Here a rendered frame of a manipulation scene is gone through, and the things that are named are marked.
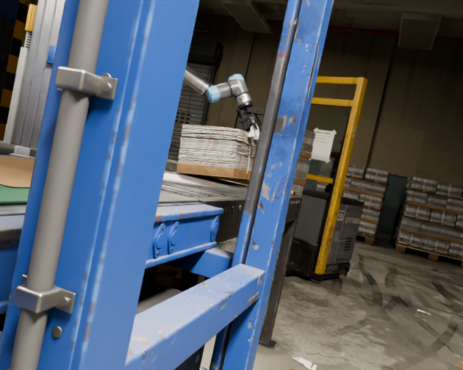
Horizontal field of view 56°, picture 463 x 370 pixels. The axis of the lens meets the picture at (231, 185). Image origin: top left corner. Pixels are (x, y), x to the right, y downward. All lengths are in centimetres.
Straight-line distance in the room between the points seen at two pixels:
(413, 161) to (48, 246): 930
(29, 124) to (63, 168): 206
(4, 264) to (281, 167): 57
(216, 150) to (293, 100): 112
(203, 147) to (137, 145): 168
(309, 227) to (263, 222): 330
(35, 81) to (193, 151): 87
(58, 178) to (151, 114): 9
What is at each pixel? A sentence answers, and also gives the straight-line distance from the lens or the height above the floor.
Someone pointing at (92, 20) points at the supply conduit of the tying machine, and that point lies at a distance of 35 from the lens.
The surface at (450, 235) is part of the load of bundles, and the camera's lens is 793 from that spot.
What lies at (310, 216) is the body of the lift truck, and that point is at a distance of 421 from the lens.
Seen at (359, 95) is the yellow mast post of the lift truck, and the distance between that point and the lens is 400.
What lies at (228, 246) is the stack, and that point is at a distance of 319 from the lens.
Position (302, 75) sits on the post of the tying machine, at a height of 111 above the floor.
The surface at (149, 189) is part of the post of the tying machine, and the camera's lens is 38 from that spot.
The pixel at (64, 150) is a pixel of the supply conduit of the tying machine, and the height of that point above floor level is 89.
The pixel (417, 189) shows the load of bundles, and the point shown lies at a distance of 780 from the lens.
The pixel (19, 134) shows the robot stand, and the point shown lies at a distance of 240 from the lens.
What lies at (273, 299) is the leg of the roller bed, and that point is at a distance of 238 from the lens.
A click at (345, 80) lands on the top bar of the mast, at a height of 182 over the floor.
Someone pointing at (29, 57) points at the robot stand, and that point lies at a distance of 242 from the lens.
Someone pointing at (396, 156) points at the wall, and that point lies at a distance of 953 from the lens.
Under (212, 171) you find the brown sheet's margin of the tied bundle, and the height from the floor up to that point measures 84.
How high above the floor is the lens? 91
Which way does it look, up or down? 3 degrees down
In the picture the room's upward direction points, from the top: 12 degrees clockwise
